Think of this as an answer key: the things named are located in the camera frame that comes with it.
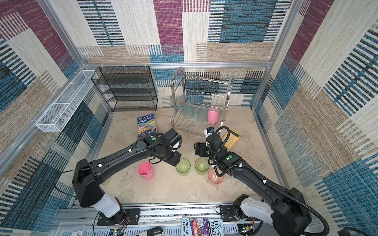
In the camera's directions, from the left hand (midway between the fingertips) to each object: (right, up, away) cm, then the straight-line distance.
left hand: (175, 158), depth 78 cm
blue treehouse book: (-24, +17, +30) cm, 42 cm away
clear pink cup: (+21, -13, +7) cm, 25 cm away
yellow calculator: (+37, +8, +23) cm, 44 cm away
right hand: (+13, +5, +3) cm, 15 cm away
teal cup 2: (+6, +26, +28) cm, 39 cm away
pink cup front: (-19, -9, +9) cm, 23 cm away
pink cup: (+23, +23, +23) cm, 39 cm away
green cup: (+3, -8, +11) cm, 14 cm away
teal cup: (+16, +24, +25) cm, 38 cm away
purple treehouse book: (+12, -29, -9) cm, 33 cm away
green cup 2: (+14, -7, +9) cm, 18 cm away
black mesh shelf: (-39, +44, +32) cm, 66 cm away
